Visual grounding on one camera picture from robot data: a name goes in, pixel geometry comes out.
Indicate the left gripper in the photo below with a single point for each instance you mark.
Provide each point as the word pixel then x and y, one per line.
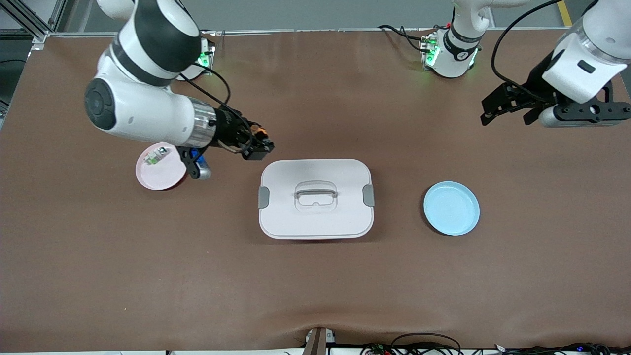
pixel 534 84

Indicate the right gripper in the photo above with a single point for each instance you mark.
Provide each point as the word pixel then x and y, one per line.
pixel 227 130

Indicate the orange black push switch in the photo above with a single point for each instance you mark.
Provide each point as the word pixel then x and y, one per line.
pixel 260 131

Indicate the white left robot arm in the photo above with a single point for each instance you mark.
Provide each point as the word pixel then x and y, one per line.
pixel 456 49

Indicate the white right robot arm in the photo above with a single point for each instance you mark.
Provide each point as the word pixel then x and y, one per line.
pixel 143 113

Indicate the white lidded pink storage box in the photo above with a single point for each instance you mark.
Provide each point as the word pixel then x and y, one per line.
pixel 315 222

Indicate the small white box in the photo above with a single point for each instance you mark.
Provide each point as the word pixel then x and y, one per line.
pixel 330 337

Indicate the pink round plate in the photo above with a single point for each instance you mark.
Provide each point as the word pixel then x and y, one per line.
pixel 160 177

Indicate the light blue round plate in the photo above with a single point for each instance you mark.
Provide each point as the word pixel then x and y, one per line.
pixel 451 209

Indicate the clear table edge strip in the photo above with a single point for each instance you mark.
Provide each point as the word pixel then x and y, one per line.
pixel 320 30

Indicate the brown table mat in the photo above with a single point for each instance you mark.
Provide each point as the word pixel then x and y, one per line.
pixel 315 286

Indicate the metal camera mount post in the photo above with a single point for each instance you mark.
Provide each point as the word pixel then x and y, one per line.
pixel 315 342

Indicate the aluminium frame corner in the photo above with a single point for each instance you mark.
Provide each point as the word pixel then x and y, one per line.
pixel 39 37

